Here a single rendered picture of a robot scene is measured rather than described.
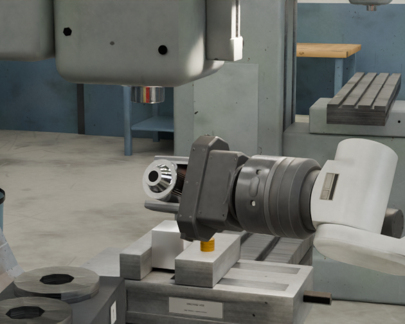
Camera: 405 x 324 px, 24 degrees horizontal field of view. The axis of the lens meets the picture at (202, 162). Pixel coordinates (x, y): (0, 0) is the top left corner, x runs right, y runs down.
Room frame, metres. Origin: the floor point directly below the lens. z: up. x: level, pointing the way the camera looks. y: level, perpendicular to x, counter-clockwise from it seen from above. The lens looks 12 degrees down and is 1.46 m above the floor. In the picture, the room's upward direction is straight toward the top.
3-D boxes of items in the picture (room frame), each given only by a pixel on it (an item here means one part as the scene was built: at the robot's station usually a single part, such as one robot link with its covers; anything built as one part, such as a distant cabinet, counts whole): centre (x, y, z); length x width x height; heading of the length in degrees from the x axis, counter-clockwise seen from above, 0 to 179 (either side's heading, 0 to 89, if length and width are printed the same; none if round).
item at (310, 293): (1.32, -0.17, 0.98); 0.04 x 0.02 x 0.02; 72
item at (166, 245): (1.39, 0.04, 1.04); 0.06 x 0.05 x 0.06; 162
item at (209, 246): (1.35, -0.01, 1.06); 0.02 x 0.02 x 0.02
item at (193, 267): (1.37, -0.01, 1.03); 0.15 x 0.06 x 0.04; 162
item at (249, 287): (1.38, 0.02, 0.99); 0.35 x 0.15 x 0.11; 72
